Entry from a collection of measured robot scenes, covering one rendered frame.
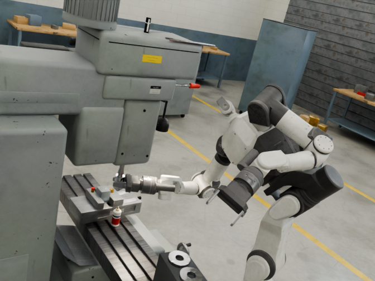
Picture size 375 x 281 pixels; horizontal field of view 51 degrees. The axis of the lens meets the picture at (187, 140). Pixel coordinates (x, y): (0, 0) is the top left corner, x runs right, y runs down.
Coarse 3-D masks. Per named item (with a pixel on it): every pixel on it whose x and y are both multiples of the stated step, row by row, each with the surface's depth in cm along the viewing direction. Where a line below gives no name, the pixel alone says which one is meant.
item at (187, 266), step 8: (160, 256) 156; (168, 256) 156; (176, 256) 156; (184, 256) 156; (160, 264) 156; (168, 264) 152; (176, 264) 151; (184, 264) 152; (192, 264) 155; (160, 272) 156; (168, 272) 150; (176, 272) 149; (184, 272) 148; (192, 272) 149; (200, 272) 150; (160, 280) 156; (168, 280) 150; (176, 280) 145; (184, 280) 144; (192, 280) 144; (200, 280) 145
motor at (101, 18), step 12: (72, 0) 137; (84, 0) 135; (96, 0) 136; (108, 0) 138; (120, 0) 145; (72, 12) 138; (84, 12) 137; (96, 12) 138; (108, 12) 140; (84, 24) 138; (96, 24) 139; (108, 24) 142
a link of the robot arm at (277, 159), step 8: (264, 152) 139; (272, 152) 140; (280, 152) 141; (264, 160) 137; (272, 160) 138; (280, 160) 139; (288, 160) 142; (264, 168) 137; (272, 168) 138; (280, 168) 145; (288, 168) 142
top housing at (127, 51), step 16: (80, 32) 154; (96, 32) 143; (112, 32) 142; (128, 32) 150; (144, 32) 161; (160, 32) 173; (80, 48) 155; (96, 48) 144; (112, 48) 143; (128, 48) 146; (144, 48) 150; (160, 48) 154; (176, 48) 159; (192, 48) 163; (96, 64) 144; (112, 64) 145; (128, 64) 149; (144, 64) 153; (160, 64) 158; (176, 64) 162; (192, 64) 167
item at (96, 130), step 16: (80, 112) 148; (96, 112) 151; (112, 112) 155; (80, 128) 151; (96, 128) 154; (112, 128) 158; (80, 144) 153; (96, 144) 157; (112, 144) 162; (80, 160) 156; (96, 160) 160; (112, 160) 165
